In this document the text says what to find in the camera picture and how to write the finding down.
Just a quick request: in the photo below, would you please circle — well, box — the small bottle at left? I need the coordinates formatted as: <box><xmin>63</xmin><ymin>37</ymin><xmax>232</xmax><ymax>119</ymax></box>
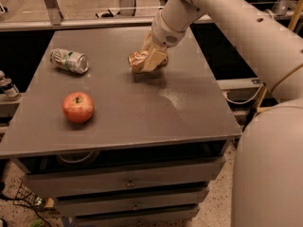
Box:
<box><xmin>0</xmin><ymin>71</ymin><xmax>21</xmax><ymax>100</ymax></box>

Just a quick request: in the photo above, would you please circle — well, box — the grey drawer cabinet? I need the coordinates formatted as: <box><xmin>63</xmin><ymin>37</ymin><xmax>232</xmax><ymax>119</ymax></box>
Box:
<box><xmin>0</xmin><ymin>25</ymin><xmax>243</xmax><ymax>227</ymax></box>

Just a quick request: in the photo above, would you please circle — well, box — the white cable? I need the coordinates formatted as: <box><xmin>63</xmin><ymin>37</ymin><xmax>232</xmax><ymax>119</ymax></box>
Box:
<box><xmin>224</xmin><ymin>82</ymin><xmax>266</xmax><ymax>106</ymax></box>

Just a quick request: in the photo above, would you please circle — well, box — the top grey drawer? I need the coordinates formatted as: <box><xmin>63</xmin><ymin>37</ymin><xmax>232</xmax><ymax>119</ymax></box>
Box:
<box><xmin>23</xmin><ymin>157</ymin><xmax>225</xmax><ymax>198</ymax></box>

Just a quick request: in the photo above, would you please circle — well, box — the middle grey drawer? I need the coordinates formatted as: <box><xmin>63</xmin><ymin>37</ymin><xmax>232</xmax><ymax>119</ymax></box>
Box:
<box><xmin>55</xmin><ymin>186</ymin><xmax>209</xmax><ymax>217</ymax></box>

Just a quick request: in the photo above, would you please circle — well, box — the green white soda can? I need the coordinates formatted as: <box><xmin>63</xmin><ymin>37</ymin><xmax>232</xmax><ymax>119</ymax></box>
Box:
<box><xmin>49</xmin><ymin>48</ymin><xmax>90</xmax><ymax>75</ymax></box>

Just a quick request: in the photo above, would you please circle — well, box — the metal railing frame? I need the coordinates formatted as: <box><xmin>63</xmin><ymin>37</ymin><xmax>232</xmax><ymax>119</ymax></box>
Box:
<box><xmin>0</xmin><ymin>0</ymin><xmax>298</xmax><ymax>31</ymax></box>

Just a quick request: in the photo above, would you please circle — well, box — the black floor cable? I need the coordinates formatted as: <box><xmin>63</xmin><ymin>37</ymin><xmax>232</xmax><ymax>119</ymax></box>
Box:
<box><xmin>0</xmin><ymin>183</ymin><xmax>53</xmax><ymax>227</ymax></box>

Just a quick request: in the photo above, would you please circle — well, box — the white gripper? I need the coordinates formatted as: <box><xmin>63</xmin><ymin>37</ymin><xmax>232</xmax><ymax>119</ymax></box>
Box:
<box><xmin>141</xmin><ymin>9</ymin><xmax>186</xmax><ymax>72</ymax></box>

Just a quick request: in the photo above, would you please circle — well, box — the red apple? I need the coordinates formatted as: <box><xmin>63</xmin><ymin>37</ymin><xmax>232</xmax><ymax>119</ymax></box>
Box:
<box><xmin>62</xmin><ymin>92</ymin><xmax>95</xmax><ymax>123</ymax></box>

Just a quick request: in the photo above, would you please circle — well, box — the bottom grey drawer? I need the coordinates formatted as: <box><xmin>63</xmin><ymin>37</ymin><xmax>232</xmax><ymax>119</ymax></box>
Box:
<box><xmin>72</xmin><ymin>204</ymin><xmax>199</xmax><ymax>227</ymax></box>

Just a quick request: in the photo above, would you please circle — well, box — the grey drawer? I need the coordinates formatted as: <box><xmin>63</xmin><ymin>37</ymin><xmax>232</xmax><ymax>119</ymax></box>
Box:
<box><xmin>72</xmin><ymin>204</ymin><xmax>199</xmax><ymax>227</ymax></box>
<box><xmin>55</xmin><ymin>186</ymin><xmax>209</xmax><ymax>217</ymax></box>
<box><xmin>23</xmin><ymin>157</ymin><xmax>225</xmax><ymax>198</ymax></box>

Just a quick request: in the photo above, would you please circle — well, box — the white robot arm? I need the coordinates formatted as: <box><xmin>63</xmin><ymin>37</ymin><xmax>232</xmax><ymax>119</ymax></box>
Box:
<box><xmin>143</xmin><ymin>0</ymin><xmax>303</xmax><ymax>227</ymax></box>

